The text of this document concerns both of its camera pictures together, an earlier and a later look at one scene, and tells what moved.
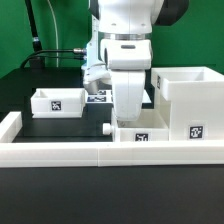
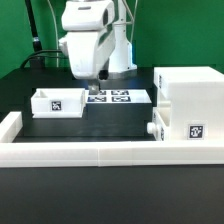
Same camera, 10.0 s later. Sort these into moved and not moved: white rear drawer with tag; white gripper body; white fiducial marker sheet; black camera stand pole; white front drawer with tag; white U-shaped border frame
Moved: white gripper body; white front drawer with tag
Not moved: white fiducial marker sheet; black camera stand pole; white U-shaped border frame; white rear drawer with tag
